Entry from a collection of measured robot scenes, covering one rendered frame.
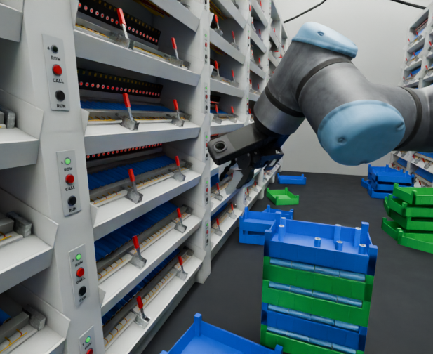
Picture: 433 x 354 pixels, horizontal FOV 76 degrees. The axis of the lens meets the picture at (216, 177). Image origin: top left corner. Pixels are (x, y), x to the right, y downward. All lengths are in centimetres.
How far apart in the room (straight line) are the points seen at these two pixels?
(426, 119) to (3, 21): 61
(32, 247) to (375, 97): 58
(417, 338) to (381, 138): 99
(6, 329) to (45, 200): 25
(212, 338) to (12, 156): 82
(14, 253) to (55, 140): 20
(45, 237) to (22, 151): 16
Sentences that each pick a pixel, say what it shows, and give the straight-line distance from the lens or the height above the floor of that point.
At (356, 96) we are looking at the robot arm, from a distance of 38.
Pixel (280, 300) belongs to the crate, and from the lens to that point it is 96.
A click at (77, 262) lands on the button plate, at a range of 65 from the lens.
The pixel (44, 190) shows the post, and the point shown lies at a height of 61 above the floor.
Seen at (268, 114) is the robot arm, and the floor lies 74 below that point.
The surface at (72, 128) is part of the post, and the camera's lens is 60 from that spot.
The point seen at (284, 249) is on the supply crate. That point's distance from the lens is 88.
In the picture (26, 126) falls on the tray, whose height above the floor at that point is 72.
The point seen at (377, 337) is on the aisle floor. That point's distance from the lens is 123.
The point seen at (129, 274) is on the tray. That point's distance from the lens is 84.
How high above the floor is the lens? 74
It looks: 12 degrees down
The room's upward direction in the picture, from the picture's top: straight up
